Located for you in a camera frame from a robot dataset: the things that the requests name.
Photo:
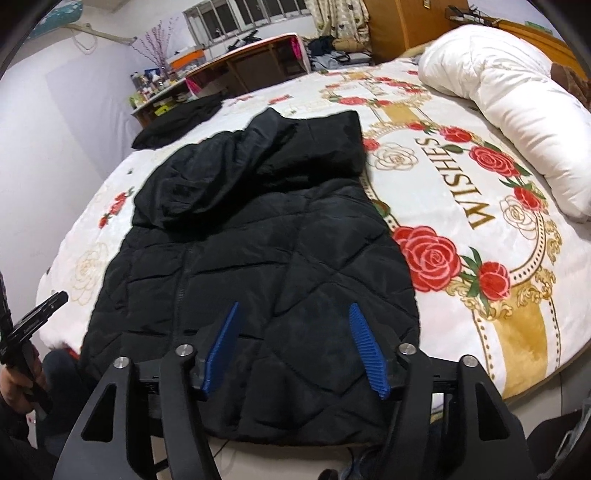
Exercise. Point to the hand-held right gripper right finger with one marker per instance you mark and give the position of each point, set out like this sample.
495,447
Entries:
371,355

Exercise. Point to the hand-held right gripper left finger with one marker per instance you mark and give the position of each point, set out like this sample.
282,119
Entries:
219,355

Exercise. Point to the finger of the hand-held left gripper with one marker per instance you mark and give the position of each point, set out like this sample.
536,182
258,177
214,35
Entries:
41,314

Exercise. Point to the black hooded puffer jacket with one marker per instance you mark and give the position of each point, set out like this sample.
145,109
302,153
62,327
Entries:
258,230

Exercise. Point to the pile of clothes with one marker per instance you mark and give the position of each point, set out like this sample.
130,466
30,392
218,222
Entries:
337,50

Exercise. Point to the person's left hand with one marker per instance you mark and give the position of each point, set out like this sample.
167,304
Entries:
7,386

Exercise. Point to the rose printed blanket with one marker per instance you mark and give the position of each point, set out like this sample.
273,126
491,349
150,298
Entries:
461,184

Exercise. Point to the folded black garment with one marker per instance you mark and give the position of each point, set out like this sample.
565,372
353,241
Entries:
178,122

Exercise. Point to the wooden shelf unit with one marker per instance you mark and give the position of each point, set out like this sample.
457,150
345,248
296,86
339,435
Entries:
157,108

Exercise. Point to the group of bottles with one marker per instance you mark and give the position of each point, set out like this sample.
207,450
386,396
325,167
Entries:
150,83

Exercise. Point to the white duvet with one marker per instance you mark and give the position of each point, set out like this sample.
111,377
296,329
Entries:
512,106

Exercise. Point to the pink flower branches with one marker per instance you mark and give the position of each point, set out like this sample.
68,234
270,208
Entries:
154,44

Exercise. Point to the orange storage box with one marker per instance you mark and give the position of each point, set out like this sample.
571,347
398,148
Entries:
187,57

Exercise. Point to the teal patterned cloth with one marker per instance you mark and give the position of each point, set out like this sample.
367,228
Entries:
48,16

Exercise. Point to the wooden desk with white edge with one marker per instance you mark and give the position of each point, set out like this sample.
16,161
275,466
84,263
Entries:
258,57

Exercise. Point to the black tools on desk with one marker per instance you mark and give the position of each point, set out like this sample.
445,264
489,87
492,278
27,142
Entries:
242,39

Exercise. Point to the wooden wardrobe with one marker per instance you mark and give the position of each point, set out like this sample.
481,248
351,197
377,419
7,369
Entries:
406,27

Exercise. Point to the brown teddy bear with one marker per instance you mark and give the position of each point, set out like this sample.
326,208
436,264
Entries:
572,83

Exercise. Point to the barred window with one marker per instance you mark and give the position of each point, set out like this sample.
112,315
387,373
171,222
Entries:
240,16

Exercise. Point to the heart patterned curtain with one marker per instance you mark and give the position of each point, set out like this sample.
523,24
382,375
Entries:
337,16

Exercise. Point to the wooden headboard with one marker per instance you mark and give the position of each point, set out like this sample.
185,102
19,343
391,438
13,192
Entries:
521,30

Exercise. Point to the white wall pipe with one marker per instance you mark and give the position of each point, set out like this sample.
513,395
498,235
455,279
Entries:
99,33

